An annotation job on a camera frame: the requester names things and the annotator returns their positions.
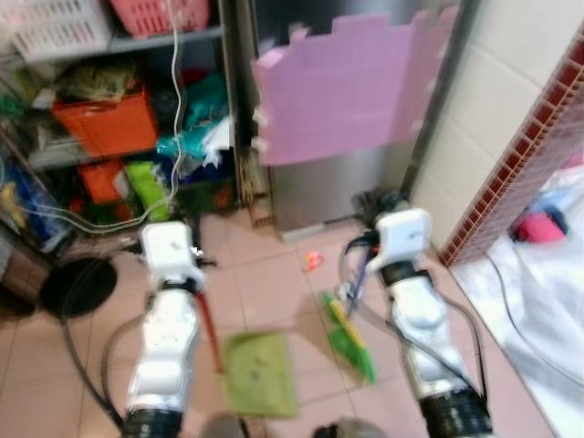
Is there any green broom with blue handle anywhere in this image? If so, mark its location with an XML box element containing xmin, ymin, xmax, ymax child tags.
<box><xmin>319</xmin><ymin>245</ymin><xmax>378</xmax><ymax>385</ymax></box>

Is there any green dustpan with red handle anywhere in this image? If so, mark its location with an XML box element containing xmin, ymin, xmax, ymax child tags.
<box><xmin>193</xmin><ymin>290</ymin><xmax>300</xmax><ymax>419</ymax></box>

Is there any steel cabinet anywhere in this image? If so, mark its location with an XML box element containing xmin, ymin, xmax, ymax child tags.
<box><xmin>245</xmin><ymin>0</ymin><xmax>480</xmax><ymax>242</ymax></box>

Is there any pink foam mat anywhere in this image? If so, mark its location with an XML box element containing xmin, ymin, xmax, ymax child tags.
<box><xmin>250</xmin><ymin>5</ymin><xmax>460</xmax><ymax>168</ymax></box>

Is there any teal plastic bag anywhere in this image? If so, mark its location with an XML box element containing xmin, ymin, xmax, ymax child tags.
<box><xmin>155</xmin><ymin>73</ymin><xmax>235</xmax><ymax>167</ymax></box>

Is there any grey right robot foot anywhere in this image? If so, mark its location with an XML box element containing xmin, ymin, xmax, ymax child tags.
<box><xmin>312</xmin><ymin>417</ymin><xmax>391</xmax><ymax>438</ymax></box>

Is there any grey robot foot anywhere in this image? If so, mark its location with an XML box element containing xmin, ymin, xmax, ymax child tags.
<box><xmin>199</xmin><ymin>413</ymin><xmax>254</xmax><ymax>438</ymax></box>
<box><xmin>312</xmin><ymin>417</ymin><xmax>391</xmax><ymax>438</ymax></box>

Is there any lime green bag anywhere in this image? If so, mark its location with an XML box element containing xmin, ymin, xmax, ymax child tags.
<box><xmin>124</xmin><ymin>162</ymin><xmax>172</xmax><ymax>223</ymax></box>

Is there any grey left robot foot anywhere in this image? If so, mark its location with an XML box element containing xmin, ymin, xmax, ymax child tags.
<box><xmin>199</xmin><ymin>413</ymin><xmax>254</xmax><ymax>438</ymax></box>

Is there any metal storage shelf rack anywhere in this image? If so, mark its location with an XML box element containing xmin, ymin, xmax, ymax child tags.
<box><xmin>0</xmin><ymin>0</ymin><xmax>252</xmax><ymax>247</ymax></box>

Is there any large orange plastic basket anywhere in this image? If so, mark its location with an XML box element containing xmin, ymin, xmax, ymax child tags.
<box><xmin>51</xmin><ymin>88</ymin><xmax>159</xmax><ymax>159</ymax></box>

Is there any pink plastic basket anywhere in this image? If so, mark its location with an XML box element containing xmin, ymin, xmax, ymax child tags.
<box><xmin>109</xmin><ymin>0</ymin><xmax>212</xmax><ymax>38</ymax></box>

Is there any black round base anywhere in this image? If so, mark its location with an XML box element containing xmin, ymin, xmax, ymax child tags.
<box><xmin>39</xmin><ymin>256</ymin><xmax>119</xmax><ymax>319</ymax></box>

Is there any white plastic basket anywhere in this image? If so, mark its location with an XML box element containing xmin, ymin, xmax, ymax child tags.
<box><xmin>0</xmin><ymin>0</ymin><xmax>113</xmax><ymax>62</ymax></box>

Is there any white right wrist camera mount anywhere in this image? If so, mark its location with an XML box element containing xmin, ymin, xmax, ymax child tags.
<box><xmin>376</xmin><ymin>208</ymin><xmax>433</xmax><ymax>268</ymax></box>

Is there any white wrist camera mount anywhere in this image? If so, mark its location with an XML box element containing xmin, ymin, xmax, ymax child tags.
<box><xmin>376</xmin><ymin>208</ymin><xmax>433</xmax><ymax>268</ymax></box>
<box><xmin>139</xmin><ymin>222</ymin><xmax>207</xmax><ymax>291</ymax></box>

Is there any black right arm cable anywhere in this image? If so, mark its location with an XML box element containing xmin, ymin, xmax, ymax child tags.
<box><xmin>338</xmin><ymin>233</ymin><xmax>486</xmax><ymax>402</ymax></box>

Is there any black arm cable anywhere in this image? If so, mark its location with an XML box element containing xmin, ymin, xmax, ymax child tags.
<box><xmin>58</xmin><ymin>310</ymin><xmax>138</xmax><ymax>432</ymax></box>
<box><xmin>338</xmin><ymin>233</ymin><xmax>486</xmax><ymax>402</ymax></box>

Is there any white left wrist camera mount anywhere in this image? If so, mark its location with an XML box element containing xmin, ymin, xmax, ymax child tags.
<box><xmin>139</xmin><ymin>222</ymin><xmax>207</xmax><ymax>291</ymax></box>

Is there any thin white cable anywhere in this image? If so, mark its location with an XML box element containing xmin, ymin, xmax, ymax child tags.
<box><xmin>169</xmin><ymin>0</ymin><xmax>190</xmax><ymax>197</ymax></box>

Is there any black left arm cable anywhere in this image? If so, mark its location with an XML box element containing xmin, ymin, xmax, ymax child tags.
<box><xmin>58</xmin><ymin>310</ymin><xmax>138</xmax><ymax>432</ymax></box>

